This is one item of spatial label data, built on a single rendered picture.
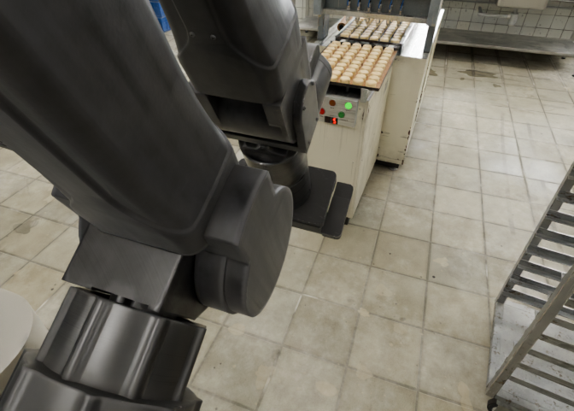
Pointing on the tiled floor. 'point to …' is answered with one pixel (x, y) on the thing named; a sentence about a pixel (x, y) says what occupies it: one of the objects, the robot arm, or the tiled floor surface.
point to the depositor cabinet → (401, 93)
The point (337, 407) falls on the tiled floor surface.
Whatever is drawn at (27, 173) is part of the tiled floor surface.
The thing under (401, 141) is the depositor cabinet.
